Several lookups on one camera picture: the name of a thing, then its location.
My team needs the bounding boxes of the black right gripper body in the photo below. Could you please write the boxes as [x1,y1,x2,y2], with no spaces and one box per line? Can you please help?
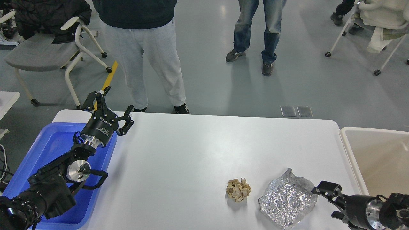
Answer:
[341,195,384,230]

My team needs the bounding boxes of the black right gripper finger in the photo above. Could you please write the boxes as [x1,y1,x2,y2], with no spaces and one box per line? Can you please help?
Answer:
[331,211,349,224]
[312,181,346,205]

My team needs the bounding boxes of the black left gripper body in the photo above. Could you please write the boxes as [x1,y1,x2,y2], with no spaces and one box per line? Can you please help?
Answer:
[80,111,118,147]

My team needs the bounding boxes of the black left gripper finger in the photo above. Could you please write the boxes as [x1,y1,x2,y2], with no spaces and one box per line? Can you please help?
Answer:
[115,105,134,136]
[81,86,111,112]

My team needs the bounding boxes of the silver foil bag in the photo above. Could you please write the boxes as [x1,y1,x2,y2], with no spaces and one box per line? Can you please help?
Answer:
[258,168,318,230]

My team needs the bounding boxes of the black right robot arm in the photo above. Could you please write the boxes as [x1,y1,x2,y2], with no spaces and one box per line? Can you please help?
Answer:
[311,181,409,230]

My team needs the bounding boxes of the beige plastic bin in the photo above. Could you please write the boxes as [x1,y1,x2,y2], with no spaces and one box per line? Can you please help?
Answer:
[340,127,409,197]

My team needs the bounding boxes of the white side table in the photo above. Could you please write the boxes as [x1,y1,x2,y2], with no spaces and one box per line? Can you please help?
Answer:
[0,91,20,120]

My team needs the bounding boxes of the right metal floor plate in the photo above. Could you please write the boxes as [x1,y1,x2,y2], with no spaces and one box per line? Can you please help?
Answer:
[297,106,313,117]

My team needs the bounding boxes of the person in grey sweatpants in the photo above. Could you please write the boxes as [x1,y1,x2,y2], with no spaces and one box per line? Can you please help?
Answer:
[92,0,190,114]

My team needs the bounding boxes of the crumpled brown paper ball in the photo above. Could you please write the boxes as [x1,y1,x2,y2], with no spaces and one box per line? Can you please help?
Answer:
[226,178,251,203]

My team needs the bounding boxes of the black jacket on chair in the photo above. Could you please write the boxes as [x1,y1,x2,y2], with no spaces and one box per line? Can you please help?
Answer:
[11,0,92,44]

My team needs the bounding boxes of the cream coat on chair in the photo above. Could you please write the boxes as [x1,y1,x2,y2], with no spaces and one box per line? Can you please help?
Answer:
[359,0,408,53]

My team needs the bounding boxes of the person in blue jeans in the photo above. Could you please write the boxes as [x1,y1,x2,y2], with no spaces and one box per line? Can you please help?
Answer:
[226,0,287,76]

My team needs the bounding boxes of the person with black shoes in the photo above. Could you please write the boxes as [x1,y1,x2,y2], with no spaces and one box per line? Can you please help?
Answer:
[330,0,364,35]

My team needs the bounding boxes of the grey chair with white frame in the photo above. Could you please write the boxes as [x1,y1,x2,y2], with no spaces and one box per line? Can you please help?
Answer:
[5,16,112,109]

